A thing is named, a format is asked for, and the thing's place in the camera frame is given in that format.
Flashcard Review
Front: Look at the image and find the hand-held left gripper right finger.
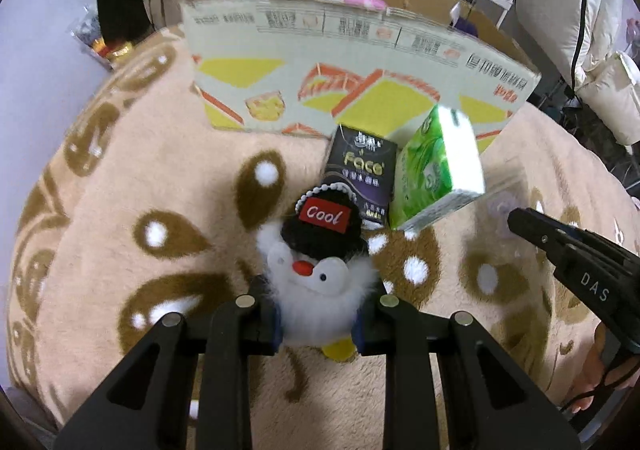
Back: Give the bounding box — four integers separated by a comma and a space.
351, 280, 583, 450

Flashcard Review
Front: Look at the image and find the white penguin plush black hat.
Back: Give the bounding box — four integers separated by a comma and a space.
256, 182, 381, 362

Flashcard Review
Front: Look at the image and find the tan patterned blanket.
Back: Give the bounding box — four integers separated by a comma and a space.
7, 22, 640, 436

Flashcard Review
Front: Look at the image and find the green tissue pack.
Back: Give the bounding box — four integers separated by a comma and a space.
389, 103, 486, 232

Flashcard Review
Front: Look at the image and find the person's right hand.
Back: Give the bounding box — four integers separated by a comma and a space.
570, 322, 640, 416

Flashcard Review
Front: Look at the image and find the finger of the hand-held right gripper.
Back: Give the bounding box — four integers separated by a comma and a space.
507, 207, 577, 257

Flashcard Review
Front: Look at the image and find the printed cardboard box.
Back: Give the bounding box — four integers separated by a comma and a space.
180, 0, 543, 151

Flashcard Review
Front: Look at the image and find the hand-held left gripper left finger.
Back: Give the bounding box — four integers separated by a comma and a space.
52, 275, 282, 450

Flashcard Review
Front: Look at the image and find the clear bag of trinkets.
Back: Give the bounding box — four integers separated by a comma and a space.
70, 7, 136, 73

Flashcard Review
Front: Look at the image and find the black tissue pack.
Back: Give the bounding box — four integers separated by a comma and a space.
320, 124, 399, 231

